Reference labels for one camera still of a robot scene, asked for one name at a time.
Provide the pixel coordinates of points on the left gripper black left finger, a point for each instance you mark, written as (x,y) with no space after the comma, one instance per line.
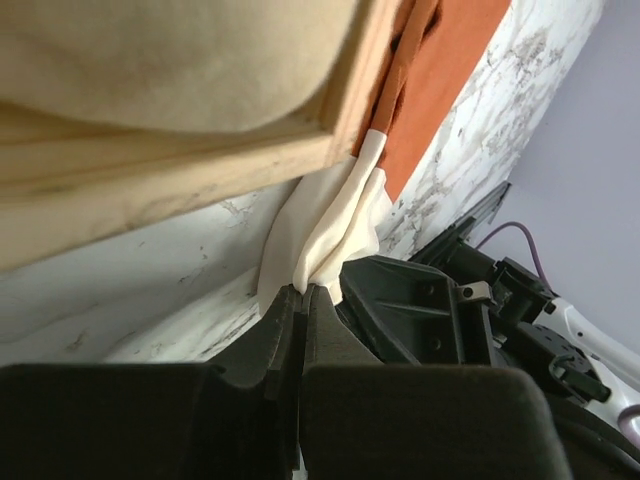
(233,416)

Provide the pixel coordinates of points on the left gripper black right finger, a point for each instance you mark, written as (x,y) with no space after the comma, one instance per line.
(363,419)

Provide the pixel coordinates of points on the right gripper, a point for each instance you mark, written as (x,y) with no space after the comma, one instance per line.
(410,313)

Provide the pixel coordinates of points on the rust brown underwear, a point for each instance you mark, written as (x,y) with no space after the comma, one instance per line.
(332,215)

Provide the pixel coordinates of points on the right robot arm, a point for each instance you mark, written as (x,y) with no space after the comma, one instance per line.
(620,411)

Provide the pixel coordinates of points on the beige rolled underwear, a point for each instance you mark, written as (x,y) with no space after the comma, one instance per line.
(183,66)

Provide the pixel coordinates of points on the wooden compartment organizer tray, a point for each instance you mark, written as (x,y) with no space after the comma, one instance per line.
(67,183)

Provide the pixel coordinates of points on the aluminium extrusion rail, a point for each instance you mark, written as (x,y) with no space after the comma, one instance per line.
(486,208)

